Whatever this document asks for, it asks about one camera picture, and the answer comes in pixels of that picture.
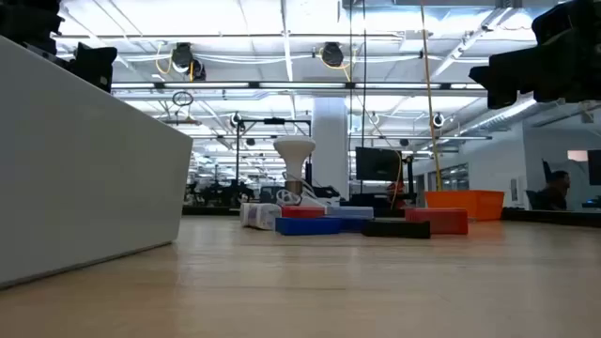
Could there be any black hanging cable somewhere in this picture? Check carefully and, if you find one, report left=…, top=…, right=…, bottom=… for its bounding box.
left=347, top=0, right=354, bottom=201

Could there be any person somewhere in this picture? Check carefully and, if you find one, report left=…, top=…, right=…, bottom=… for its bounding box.
left=534, top=170, right=572, bottom=211

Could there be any black display device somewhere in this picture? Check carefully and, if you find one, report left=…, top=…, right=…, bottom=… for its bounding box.
left=361, top=219, right=432, bottom=239

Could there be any long ceiling light strip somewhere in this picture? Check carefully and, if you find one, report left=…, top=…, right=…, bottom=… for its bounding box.
left=111, top=81, right=487, bottom=91

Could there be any light blue charger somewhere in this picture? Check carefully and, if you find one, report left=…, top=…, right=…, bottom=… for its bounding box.
left=326, top=206, right=376, bottom=221

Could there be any black background rig frame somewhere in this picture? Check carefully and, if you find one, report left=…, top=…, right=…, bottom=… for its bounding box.
left=234, top=116, right=314, bottom=201

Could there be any red wall charger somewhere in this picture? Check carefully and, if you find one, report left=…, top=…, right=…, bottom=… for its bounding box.
left=404, top=207, right=470, bottom=236

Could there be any black monitor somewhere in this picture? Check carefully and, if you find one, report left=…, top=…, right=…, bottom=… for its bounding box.
left=355, top=146, right=404, bottom=182
left=586, top=148, right=601, bottom=187

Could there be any grey plastic bin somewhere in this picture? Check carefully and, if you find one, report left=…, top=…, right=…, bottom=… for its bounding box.
left=0, top=35, right=194, bottom=290

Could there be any orange plastic bin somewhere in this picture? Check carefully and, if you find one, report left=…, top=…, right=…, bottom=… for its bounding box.
left=424, top=189, right=505, bottom=223

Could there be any yellow hanging cable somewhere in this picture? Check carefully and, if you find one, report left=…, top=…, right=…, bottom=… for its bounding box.
left=419, top=0, right=443, bottom=192

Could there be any square red charger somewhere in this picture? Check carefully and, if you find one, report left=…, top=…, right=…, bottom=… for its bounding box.
left=280, top=205, right=326, bottom=220

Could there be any white mushroom lamp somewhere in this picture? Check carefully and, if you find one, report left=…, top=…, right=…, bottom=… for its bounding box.
left=272, top=134, right=317, bottom=196

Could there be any blue display device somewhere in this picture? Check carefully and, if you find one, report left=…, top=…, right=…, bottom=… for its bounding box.
left=274, top=216, right=343, bottom=237

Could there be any black aluminium table frame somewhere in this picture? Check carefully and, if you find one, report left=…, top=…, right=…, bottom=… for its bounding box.
left=181, top=199, right=601, bottom=229

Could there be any white coiled cable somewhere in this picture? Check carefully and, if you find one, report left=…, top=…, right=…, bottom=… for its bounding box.
left=275, top=172, right=339, bottom=208

